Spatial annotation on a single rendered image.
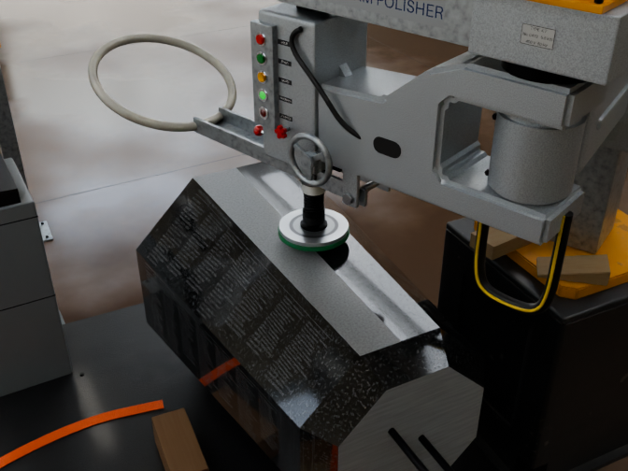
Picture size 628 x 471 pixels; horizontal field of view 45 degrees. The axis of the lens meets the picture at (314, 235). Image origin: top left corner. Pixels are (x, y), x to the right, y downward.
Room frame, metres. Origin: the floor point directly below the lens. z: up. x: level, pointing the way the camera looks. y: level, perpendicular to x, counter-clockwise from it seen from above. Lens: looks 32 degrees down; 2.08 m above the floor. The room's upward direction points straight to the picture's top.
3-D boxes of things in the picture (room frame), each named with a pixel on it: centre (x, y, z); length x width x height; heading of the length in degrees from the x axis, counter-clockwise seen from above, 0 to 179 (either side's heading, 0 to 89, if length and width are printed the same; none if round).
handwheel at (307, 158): (1.81, -0.01, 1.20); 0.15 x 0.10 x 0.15; 49
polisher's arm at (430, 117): (1.72, -0.29, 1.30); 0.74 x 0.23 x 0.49; 49
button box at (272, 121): (1.94, 0.13, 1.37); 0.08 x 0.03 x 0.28; 49
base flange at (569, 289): (2.10, -0.85, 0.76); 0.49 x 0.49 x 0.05; 26
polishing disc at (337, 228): (1.98, 0.00, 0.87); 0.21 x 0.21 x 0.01
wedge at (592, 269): (1.87, -0.77, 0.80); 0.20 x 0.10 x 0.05; 77
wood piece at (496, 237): (2.03, -0.60, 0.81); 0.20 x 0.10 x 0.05; 124
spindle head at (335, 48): (1.93, -0.06, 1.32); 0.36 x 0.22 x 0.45; 49
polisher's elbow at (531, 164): (1.55, -0.50, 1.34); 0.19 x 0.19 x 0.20
